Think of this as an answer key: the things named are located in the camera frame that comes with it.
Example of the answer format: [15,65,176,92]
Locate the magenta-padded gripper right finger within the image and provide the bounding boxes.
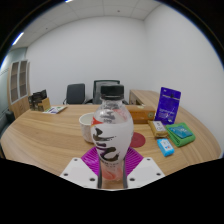
[123,147,166,190]

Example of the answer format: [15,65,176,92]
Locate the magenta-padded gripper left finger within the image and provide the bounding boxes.
[59,147,102,190]

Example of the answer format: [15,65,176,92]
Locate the clear black-capped drink bottle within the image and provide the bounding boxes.
[90,84,135,184]

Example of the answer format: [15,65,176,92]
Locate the small light blue pack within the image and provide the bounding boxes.
[156,137,175,158]

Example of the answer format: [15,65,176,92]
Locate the yellow snack packet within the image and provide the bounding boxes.
[147,119,169,139]

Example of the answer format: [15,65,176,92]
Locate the white speckled cup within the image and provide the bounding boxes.
[78,112,96,144]

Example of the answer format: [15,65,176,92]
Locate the blue flat card pack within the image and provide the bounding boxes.
[169,125,194,139]

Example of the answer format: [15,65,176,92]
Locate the orange cardboard box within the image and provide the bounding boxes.
[125,104,157,125]

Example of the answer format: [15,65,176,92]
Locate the white green leaflet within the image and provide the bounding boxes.
[42,105,68,115]

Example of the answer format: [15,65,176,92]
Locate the purple upright box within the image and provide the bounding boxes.
[154,86,182,126]

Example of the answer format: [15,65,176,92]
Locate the wooden side desk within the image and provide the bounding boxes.
[128,89,162,108]

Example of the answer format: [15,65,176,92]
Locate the black office chair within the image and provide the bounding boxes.
[62,83,87,106]

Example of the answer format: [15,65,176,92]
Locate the dark stacked boxes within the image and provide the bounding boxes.
[28,89,52,112]

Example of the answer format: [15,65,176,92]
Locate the grey mesh office chair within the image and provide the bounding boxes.
[84,79,129,105]

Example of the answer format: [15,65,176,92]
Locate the black leather armchair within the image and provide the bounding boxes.
[0,109,16,134]

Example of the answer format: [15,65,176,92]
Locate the wooden glass-door shelf cabinet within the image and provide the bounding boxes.
[7,59,32,119]

